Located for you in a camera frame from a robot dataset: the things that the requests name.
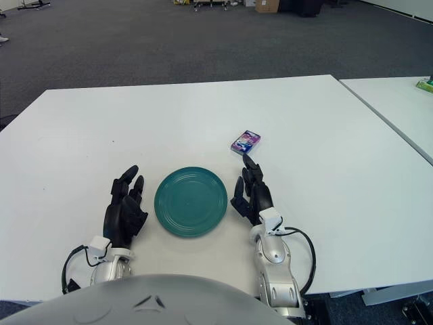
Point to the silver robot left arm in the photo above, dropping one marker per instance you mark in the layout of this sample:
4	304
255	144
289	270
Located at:
111	267

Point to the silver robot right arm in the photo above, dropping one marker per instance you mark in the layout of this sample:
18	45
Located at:
275	271

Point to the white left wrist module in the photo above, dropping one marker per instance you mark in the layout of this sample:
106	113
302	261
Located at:
99	245

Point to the black floor stand base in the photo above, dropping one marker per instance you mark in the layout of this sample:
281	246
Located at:
34	4

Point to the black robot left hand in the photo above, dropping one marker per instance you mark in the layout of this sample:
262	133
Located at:
120	216

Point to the brown cardboard box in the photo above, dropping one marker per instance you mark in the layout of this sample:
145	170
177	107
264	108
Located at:
267	5

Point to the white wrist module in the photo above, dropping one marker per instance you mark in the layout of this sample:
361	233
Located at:
99	245
270	218

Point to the large black bin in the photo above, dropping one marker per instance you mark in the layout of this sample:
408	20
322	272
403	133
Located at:
301	7

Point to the teal green round plate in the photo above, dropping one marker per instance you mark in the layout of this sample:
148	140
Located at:
191	203

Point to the wheeled metal trolley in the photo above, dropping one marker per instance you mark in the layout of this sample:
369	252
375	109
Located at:
203	3

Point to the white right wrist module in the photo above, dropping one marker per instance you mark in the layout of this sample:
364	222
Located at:
270	218

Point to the purple gum pack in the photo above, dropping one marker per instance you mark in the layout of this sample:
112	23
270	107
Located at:
246	141

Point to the white neighbouring table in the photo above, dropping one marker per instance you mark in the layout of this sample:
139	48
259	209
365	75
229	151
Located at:
399	101

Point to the green small box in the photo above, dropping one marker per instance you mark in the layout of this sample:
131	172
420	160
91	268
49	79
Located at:
426	85

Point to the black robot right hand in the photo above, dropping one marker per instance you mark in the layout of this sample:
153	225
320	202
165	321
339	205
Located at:
258	193

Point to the grey robot torso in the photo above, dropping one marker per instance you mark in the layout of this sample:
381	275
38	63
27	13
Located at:
135	304

